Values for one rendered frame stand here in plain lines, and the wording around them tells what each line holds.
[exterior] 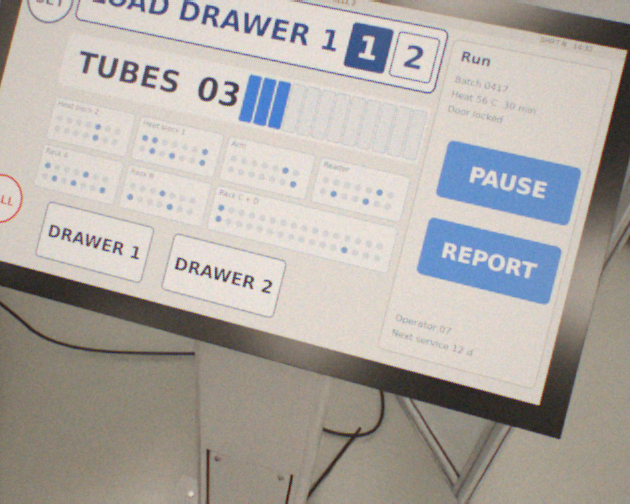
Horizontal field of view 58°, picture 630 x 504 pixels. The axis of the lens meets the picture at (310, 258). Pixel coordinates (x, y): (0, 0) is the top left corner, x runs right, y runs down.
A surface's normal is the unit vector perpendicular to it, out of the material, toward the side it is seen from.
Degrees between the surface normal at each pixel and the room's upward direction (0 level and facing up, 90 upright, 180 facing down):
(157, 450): 0
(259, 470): 90
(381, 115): 50
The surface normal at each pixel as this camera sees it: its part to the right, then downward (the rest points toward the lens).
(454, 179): -0.11, -0.04
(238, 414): -0.24, 0.59
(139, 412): 0.11, -0.77
